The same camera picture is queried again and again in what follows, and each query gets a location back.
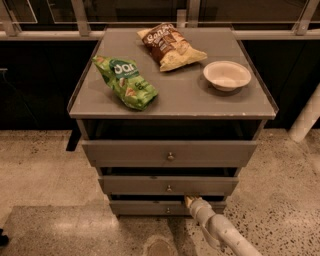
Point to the grey middle drawer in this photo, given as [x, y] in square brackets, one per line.
[167, 185]

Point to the metal window railing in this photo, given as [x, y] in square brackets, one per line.
[251, 19]

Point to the white pillar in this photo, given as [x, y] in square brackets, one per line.
[307, 117]

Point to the black object at floor edge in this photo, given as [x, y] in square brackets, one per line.
[3, 239]

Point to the white bowl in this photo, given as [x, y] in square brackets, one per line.
[227, 75]

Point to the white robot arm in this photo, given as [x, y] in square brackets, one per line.
[218, 231]

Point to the grey drawer cabinet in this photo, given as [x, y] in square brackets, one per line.
[187, 107]

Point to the grey top drawer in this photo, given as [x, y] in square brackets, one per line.
[168, 153]

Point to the green chip bag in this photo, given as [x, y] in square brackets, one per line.
[123, 77]

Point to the grey drawer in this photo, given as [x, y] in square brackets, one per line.
[168, 153]
[149, 208]
[167, 185]

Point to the brown yellow chip bag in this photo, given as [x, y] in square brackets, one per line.
[169, 48]

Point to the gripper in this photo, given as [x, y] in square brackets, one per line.
[197, 206]

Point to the grey bottom drawer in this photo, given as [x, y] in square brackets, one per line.
[149, 208]

